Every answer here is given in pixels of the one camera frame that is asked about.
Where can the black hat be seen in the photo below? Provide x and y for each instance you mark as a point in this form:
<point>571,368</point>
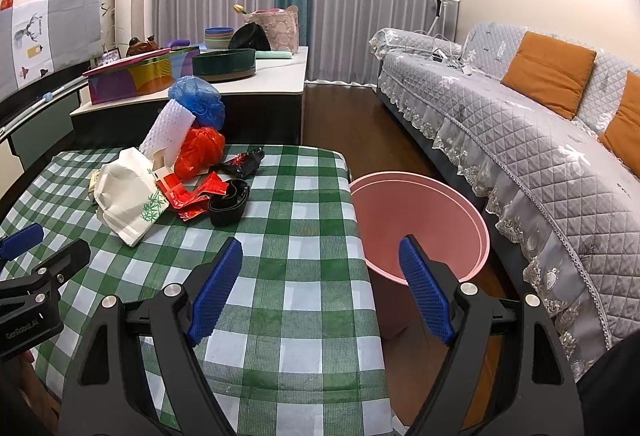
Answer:
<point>250,36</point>

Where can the white coffee table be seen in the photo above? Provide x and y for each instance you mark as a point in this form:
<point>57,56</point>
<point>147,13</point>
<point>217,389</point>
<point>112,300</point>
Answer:
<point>267,108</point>

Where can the white desk lamp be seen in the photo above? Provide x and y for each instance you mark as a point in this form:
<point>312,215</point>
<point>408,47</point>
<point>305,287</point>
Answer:
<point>440,9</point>

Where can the black red wrapper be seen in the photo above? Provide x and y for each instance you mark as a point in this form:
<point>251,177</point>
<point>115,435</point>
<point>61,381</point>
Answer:
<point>243,165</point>

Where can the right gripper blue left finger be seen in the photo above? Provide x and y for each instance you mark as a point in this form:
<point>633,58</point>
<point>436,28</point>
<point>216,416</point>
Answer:
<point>209,286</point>

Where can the black tv cabinet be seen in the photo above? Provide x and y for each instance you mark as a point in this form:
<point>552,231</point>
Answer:
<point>35,126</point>

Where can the dark green round tin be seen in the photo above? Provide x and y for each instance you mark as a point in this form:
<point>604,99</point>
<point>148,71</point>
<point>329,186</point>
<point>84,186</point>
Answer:
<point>225,65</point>

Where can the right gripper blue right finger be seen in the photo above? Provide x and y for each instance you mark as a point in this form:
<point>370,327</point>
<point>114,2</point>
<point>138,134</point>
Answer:
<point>432,287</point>

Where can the red snack wrapper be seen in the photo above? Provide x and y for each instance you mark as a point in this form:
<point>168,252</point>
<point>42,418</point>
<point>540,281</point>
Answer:
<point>188,204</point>

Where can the stacked coloured bowls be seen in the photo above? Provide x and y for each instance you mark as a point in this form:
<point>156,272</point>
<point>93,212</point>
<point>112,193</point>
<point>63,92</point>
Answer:
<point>218,37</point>

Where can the pink trash bin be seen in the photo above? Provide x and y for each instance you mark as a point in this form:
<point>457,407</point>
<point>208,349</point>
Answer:
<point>392,204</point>

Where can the red plastic bag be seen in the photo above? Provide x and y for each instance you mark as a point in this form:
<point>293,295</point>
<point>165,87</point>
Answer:
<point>202,148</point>

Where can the pink fabric basket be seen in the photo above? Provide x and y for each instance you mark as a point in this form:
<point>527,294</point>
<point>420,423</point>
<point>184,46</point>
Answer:
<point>280,27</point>

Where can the blue plastic bag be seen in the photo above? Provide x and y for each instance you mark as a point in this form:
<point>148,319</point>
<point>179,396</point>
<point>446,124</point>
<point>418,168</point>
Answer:
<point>201,99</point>

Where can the grey covered television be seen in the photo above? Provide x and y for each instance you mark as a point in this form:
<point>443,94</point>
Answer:
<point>42,37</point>

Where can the black round container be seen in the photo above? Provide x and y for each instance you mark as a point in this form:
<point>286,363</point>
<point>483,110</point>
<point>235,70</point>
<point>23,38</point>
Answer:
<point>228,209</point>

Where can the grey quilted sofa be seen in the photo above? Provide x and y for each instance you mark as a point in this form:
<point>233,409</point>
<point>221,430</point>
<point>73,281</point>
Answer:
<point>570,204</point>

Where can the white foam net sleeve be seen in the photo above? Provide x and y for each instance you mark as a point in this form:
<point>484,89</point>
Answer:
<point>168,132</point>

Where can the green checkered tablecloth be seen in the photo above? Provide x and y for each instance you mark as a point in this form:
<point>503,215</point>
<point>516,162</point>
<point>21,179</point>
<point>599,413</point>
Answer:
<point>296,350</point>

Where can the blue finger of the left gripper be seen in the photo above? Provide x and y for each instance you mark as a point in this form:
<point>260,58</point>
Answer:
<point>20,242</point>

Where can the colourful storage box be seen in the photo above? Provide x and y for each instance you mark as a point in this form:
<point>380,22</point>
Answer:
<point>141,74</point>

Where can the orange cushion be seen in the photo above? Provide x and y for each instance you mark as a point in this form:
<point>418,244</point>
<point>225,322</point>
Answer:
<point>622,137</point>
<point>551,72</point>

